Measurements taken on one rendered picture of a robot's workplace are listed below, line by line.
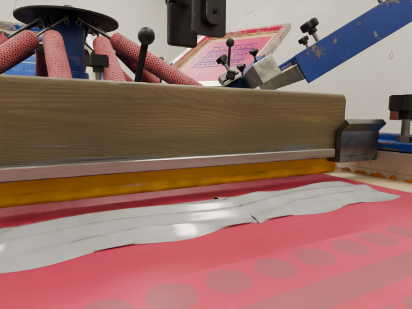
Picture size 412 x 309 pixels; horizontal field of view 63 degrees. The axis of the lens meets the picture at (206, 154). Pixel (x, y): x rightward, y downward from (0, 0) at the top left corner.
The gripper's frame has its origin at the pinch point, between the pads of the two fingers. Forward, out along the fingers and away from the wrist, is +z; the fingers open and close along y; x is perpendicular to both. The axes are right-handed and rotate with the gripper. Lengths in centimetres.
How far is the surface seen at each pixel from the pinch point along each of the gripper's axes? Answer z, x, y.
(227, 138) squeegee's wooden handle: 11.0, 3.1, 1.2
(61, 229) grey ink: 15.8, -13.0, 7.5
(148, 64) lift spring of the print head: -5, 19, -65
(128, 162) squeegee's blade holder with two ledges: 12.6, -7.2, 2.4
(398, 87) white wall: -10, 201, -100
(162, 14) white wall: -126, 165, -410
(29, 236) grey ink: 15.8, -14.7, 7.9
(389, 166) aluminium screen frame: 14.9, 25.6, 4.3
